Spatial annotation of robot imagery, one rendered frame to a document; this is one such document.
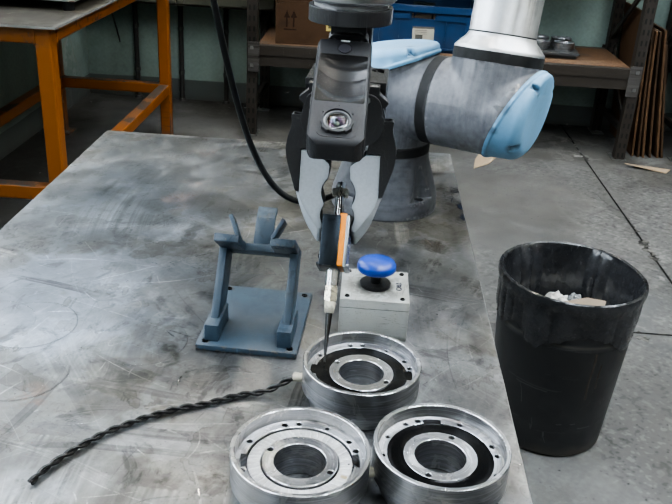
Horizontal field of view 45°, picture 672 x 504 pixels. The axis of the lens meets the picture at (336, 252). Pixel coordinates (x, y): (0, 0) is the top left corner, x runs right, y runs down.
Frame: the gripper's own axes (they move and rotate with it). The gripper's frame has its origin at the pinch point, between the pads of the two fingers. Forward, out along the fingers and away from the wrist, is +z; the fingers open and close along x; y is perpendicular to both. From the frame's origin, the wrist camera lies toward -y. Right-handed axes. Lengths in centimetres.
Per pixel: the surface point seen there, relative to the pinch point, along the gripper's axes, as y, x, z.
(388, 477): -21.4, -6.4, 9.7
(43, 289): 7.1, 32.3, 13.0
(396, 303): 3.3, -6.2, 8.7
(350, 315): 3.1, -1.7, 10.4
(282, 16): 331, 56, 37
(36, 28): 162, 101, 16
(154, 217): 29.2, 26.5, 13.1
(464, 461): -17.5, -12.2, 10.7
